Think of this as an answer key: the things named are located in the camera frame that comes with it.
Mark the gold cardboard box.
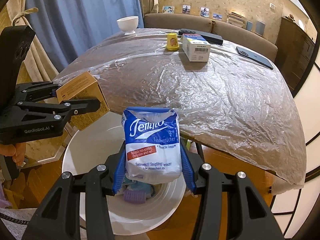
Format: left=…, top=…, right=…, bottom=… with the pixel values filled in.
left=56, top=72, right=110, bottom=131

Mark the purple hair roller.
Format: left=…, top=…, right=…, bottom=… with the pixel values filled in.
left=123, top=189, right=146, bottom=204

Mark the blue white tissue pack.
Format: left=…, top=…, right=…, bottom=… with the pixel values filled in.
left=122, top=107, right=182, bottom=185

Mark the white trash bin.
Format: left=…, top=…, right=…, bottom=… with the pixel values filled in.
left=61, top=112, right=187, bottom=236

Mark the person left hand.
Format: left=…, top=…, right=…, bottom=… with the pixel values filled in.
left=0, top=142, right=26, bottom=166

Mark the beige curtain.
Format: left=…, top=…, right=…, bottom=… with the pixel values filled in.
left=5, top=0, right=58, bottom=83

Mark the blue curtain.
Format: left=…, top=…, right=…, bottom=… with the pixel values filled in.
left=26, top=0, right=144, bottom=72

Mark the white footed cup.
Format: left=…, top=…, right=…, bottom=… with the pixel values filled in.
left=117, top=16, right=139, bottom=35

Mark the yellow small cup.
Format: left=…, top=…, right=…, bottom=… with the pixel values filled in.
left=166, top=33, right=180, bottom=51

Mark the photo card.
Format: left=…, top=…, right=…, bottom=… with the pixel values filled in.
left=182, top=4, right=191, bottom=14
left=213, top=13, right=222, bottom=21
left=162, top=5, right=175, bottom=14
left=200, top=7, right=209, bottom=18

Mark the white blue carton box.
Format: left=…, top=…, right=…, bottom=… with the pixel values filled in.
left=182, top=34, right=211, bottom=62

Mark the dark blue smartphone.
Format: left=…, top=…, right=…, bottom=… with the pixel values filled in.
left=236, top=46, right=273, bottom=70

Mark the black flat box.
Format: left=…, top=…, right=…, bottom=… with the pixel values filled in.
left=178, top=29, right=223, bottom=45

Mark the dark wooden cabinet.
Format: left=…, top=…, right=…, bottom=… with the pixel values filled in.
left=274, top=17, right=315, bottom=92

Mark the brown sofa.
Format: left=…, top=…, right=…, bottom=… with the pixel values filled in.
left=144, top=13, right=278, bottom=62

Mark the grey speaker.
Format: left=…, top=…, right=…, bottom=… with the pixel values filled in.
left=255, top=21, right=266, bottom=36

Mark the blue cylinder container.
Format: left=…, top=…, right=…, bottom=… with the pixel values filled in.
left=246, top=21, right=253, bottom=31

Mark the stack of books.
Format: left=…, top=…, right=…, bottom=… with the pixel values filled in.
left=227, top=12, right=247, bottom=28

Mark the white wall switch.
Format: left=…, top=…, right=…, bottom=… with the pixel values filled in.
left=270, top=3, right=276, bottom=10

